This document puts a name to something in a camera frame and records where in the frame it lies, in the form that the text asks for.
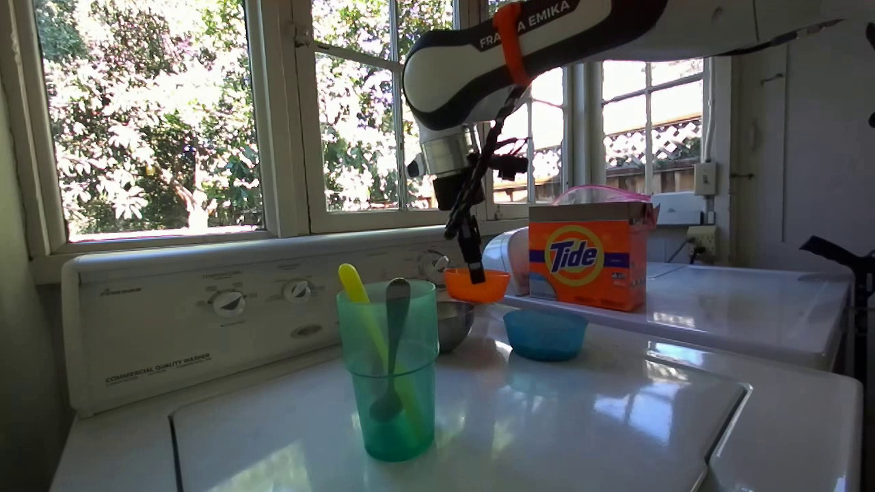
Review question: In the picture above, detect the grey metal spoon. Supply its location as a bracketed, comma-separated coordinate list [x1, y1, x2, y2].
[369, 278, 411, 420]

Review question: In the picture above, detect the orange plastic bowl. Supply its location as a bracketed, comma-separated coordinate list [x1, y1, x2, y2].
[443, 268, 512, 303]

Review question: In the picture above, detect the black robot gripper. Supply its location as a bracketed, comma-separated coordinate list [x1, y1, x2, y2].
[432, 166, 484, 285]

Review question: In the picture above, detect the washer control knob right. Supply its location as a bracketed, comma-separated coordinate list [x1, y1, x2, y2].
[422, 252, 450, 286]

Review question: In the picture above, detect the white wall outlet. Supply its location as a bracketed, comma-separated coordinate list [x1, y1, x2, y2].
[696, 162, 719, 197]

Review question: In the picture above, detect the washer control knob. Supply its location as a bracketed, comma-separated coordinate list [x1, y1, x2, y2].
[283, 278, 316, 303]
[210, 289, 247, 316]
[422, 252, 450, 286]

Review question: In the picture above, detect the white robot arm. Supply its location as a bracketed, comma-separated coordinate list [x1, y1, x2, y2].
[403, 0, 872, 285]

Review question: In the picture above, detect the yellow plastic spoon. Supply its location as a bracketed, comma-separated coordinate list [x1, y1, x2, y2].
[336, 263, 428, 445]

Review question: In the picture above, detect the orange Tide detergent box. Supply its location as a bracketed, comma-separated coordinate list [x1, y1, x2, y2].
[529, 203, 653, 312]

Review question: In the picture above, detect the washer control knob left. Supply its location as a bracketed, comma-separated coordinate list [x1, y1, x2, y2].
[210, 289, 247, 316]

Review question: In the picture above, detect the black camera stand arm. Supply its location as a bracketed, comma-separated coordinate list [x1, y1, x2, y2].
[801, 236, 875, 379]

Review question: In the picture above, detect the white dryer machine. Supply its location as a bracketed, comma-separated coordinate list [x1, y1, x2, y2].
[484, 227, 852, 370]

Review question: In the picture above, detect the blue plastic bowl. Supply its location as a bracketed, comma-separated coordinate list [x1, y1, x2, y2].
[504, 309, 588, 360]

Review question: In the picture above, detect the washer control knob middle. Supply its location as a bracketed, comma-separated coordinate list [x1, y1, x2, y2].
[283, 278, 316, 303]

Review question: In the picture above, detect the silver metal bowl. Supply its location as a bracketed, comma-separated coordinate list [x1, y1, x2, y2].
[437, 300, 473, 353]

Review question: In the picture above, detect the white washing machine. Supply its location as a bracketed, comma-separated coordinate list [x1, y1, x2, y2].
[53, 233, 861, 492]

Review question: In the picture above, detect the white window frame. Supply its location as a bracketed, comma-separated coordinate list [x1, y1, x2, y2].
[0, 0, 737, 286]

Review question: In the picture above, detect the green translucent plastic cup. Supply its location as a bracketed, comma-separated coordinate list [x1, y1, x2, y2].
[336, 278, 440, 463]

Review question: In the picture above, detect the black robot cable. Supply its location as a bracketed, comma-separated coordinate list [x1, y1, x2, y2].
[443, 85, 533, 243]

